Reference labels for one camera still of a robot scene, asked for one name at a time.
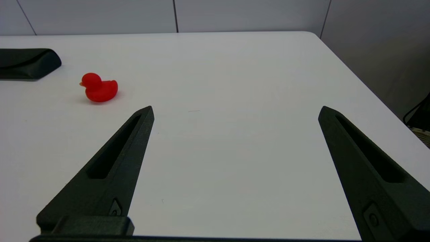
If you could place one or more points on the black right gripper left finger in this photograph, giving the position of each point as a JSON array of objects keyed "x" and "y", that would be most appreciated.
[{"x": 111, "y": 181}]

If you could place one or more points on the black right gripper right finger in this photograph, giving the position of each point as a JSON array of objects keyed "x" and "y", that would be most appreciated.
[{"x": 376, "y": 201}]

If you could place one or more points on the black glasses case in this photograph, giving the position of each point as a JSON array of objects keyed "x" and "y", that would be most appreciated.
[{"x": 27, "y": 64}]

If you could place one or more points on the grey woven storage basket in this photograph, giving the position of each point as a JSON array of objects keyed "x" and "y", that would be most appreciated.
[{"x": 424, "y": 137}]

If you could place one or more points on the red rubber duck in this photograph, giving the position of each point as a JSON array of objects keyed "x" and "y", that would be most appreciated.
[{"x": 100, "y": 90}]

